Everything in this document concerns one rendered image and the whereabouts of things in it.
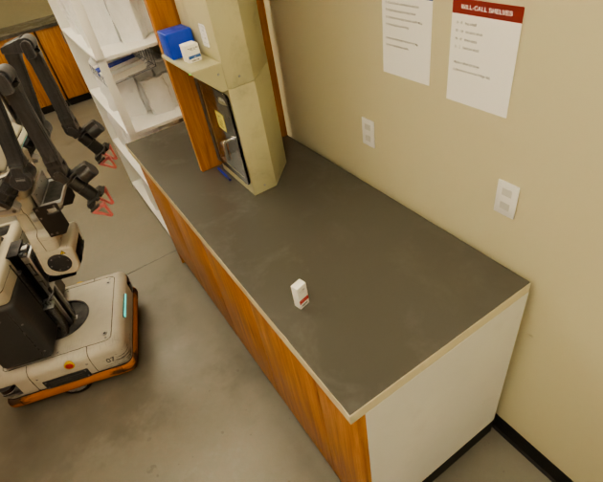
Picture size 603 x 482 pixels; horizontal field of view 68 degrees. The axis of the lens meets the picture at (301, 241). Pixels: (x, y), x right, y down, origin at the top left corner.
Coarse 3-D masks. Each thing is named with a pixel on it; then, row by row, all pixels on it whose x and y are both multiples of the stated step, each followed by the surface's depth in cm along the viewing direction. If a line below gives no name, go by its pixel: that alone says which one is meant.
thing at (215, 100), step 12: (204, 84) 178; (204, 96) 185; (216, 96) 172; (216, 108) 178; (228, 108) 167; (216, 120) 186; (228, 120) 173; (216, 132) 193; (228, 132) 180; (216, 144) 202; (228, 144) 187; (240, 156) 180; (240, 168) 188
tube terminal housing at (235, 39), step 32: (192, 0) 152; (224, 0) 146; (256, 0) 165; (192, 32) 165; (224, 32) 151; (256, 32) 166; (224, 64) 156; (256, 64) 167; (256, 96) 169; (256, 128) 176; (256, 160) 183; (256, 192) 192
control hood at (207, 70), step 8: (208, 56) 163; (176, 64) 162; (184, 64) 160; (192, 64) 159; (200, 64) 157; (208, 64) 156; (216, 64) 155; (192, 72) 152; (200, 72) 153; (208, 72) 155; (216, 72) 156; (208, 80) 156; (216, 80) 158; (224, 80) 159; (216, 88) 159; (224, 88) 161
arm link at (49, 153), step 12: (0, 84) 147; (12, 84) 154; (12, 96) 152; (24, 96) 155; (12, 108) 155; (24, 108) 156; (24, 120) 158; (36, 120) 160; (36, 132) 162; (36, 144) 164; (48, 144) 165; (48, 156) 168; (60, 156) 173; (48, 168) 170; (60, 168) 171
